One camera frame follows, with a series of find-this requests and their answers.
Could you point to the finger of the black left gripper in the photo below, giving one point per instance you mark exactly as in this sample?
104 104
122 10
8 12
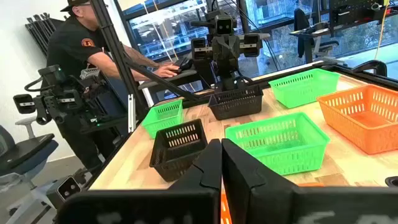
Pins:
220 47
232 46

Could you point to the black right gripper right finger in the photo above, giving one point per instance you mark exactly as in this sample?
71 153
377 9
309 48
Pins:
258 193

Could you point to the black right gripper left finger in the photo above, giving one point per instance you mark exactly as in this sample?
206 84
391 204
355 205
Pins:
192 180

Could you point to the black plastic basket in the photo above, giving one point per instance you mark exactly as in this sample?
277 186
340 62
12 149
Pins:
236 107
174 161

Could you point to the green plastic basket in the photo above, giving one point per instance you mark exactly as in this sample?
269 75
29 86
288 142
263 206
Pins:
280 158
298 96
161 123

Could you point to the orange plastic basket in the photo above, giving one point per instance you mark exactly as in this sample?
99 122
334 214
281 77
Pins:
351 133

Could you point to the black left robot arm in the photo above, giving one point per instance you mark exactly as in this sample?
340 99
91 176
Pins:
230 82

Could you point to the black pegboard shelf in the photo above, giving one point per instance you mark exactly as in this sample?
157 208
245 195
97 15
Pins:
351 12

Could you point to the black keyboard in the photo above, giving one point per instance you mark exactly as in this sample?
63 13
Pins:
185 65

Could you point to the black office chair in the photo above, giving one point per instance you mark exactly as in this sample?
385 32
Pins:
301 21

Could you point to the white mesh tray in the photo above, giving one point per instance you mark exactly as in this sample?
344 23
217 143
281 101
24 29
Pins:
90 73

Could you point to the black plant pot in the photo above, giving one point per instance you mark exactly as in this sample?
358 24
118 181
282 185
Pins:
392 182

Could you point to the person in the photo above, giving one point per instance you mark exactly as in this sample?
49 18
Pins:
71 46

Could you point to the blue office chair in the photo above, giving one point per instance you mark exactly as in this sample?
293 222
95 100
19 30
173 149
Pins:
28 155

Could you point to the black folded stands bundle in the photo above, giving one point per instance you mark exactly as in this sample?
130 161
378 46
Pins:
43 29

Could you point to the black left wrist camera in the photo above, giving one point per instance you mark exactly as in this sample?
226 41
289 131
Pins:
224 26

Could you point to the silver aluminium bracket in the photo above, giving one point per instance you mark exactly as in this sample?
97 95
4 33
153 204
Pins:
131 115

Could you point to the black aluminium rig frame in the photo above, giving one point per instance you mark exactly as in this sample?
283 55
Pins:
107 37

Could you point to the black exterior depth camera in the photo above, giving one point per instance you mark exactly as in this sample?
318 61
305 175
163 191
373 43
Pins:
68 188

